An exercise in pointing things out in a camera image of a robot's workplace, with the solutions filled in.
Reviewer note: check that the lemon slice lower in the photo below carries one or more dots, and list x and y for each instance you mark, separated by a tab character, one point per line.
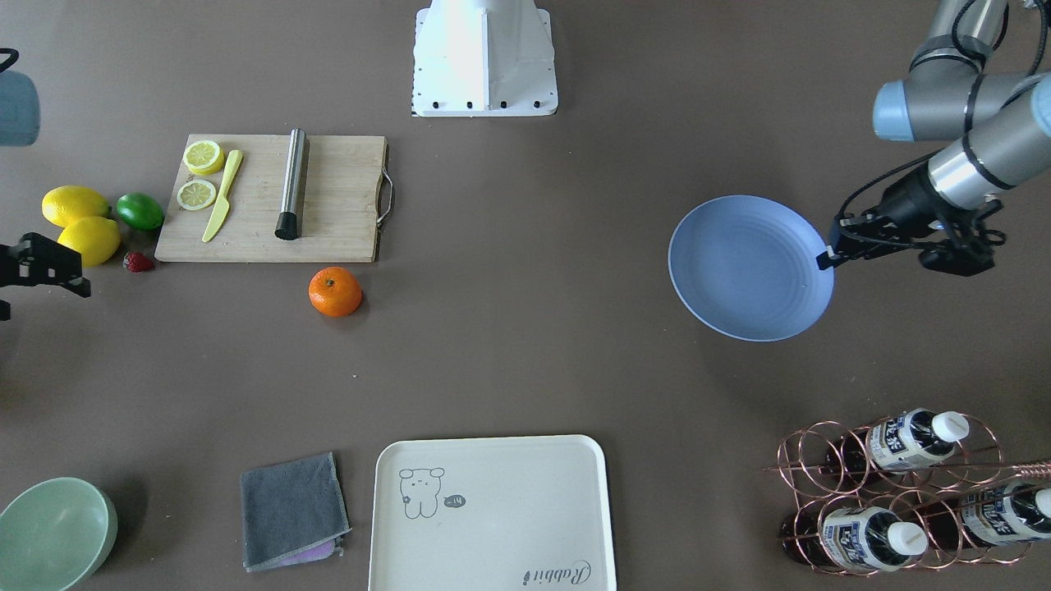
196	194

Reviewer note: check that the blue plate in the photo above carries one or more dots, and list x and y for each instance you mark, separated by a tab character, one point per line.
747	267

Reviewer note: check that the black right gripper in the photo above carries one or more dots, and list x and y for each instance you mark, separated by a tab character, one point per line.
39	264

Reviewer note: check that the yellow plastic knife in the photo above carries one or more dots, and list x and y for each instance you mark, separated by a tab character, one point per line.
222	204

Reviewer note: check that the orange fruit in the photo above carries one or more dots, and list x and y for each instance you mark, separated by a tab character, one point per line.
335	292

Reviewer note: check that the wooden cutting board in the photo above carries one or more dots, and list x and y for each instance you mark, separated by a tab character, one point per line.
338	208

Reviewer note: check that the cream rectangular tray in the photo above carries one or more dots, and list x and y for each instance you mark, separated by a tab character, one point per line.
514	513

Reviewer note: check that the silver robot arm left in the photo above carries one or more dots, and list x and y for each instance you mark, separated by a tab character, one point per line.
998	136

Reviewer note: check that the steel cylinder knife sharpener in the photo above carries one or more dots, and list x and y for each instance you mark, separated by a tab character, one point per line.
288	224

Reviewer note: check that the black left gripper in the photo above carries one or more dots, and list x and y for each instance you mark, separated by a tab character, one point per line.
906	199

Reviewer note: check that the green lime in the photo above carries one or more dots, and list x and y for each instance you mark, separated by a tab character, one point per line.
139	211

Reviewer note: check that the yellow lemon upper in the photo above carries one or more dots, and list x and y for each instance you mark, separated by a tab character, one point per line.
67	204

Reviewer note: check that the green ceramic bowl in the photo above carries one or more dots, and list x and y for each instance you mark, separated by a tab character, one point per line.
56	534

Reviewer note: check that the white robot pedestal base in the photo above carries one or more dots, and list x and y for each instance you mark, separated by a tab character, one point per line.
483	59

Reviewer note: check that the red strawberry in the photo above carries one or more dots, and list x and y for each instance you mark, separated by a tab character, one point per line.
137	262

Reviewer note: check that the yellow lemon lower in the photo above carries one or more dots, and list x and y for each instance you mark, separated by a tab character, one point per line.
95	238

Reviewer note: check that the dark sauce bottle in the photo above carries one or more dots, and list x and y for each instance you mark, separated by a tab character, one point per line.
913	440
853	540
1003	515

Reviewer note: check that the yellow lemon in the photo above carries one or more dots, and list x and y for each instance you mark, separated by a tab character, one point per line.
95	238
67	204

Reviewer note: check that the grey folded cloth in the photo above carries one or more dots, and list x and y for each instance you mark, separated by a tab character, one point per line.
292	513

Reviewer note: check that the copper wire bottle rack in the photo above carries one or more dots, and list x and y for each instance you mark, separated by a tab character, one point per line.
978	463

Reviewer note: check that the dark sauce bottle top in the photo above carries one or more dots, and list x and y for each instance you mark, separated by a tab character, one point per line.
913	440

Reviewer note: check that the lemon half slice upper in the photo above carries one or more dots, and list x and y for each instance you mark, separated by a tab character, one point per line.
204	157

